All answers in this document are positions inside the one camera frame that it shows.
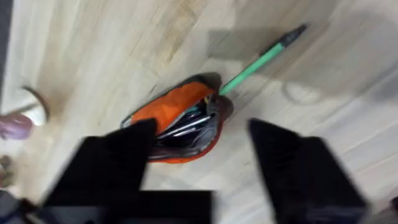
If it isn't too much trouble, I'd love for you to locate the orange zip bag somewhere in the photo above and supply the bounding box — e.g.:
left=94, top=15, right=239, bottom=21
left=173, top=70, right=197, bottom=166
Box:
left=120, top=73, right=234, bottom=164

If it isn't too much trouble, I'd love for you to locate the green pen with black cap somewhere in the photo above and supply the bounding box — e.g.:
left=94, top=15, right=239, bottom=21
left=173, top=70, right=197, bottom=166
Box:
left=218, top=23, right=308, bottom=96

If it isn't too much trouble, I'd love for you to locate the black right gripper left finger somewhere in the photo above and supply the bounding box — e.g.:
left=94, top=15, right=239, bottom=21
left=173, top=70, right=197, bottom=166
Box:
left=43, top=118, right=158, bottom=208

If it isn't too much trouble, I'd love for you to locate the tape roll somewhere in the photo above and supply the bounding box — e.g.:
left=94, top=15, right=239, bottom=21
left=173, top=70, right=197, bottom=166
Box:
left=12, top=85, right=51, bottom=126

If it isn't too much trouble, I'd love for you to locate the purple object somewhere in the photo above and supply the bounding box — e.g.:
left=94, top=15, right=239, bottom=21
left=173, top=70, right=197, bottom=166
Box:
left=0, top=112, right=34, bottom=141

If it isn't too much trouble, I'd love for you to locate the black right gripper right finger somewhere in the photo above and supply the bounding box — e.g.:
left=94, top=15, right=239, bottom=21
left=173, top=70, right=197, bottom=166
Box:
left=248, top=118, right=368, bottom=224

